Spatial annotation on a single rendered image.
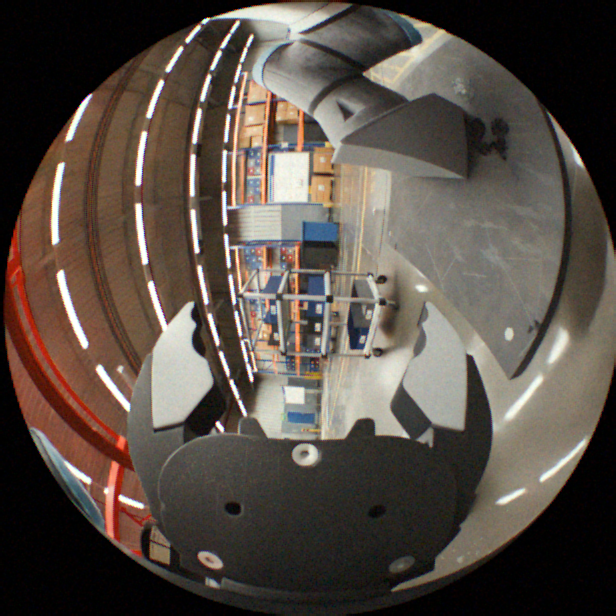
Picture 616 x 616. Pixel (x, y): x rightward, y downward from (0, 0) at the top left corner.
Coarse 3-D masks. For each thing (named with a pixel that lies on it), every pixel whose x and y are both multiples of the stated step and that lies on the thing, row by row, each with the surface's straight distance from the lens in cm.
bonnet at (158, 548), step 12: (144, 528) 325; (156, 528) 329; (144, 540) 342; (156, 540) 341; (144, 552) 358; (156, 552) 356; (168, 552) 356; (156, 564) 376; (168, 564) 374; (192, 576) 387
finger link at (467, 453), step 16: (480, 384) 9; (480, 400) 8; (480, 416) 8; (432, 432) 6; (448, 432) 7; (464, 432) 7; (480, 432) 7; (448, 448) 6; (464, 448) 7; (480, 448) 7; (464, 464) 7; (480, 464) 7; (464, 480) 7; (464, 496) 7; (464, 512) 7
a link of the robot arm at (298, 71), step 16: (272, 48) 46; (288, 48) 45; (304, 48) 41; (320, 48) 40; (256, 64) 46; (272, 64) 43; (288, 64) 41; (304, 64) 40; (320, 64) 39; (336, 64) 40; (352, 64) 40; (256, 80) 48; (272, 80) 43; (288, 80) 41; (304, 80) 39; (320, 80) 38; (288, 96) 42; (304, 96) 39
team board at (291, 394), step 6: (282, 390) 952; (288, 390) 945; (294, 390) 939; (300, 390) 935; (282, 396) 994; (288, 396) 986; (294, 396) 980; (300, 396) 976; (282, 402) 1039; (288, 402) 1033; (294, 402) 1026; (300, 402) 1021
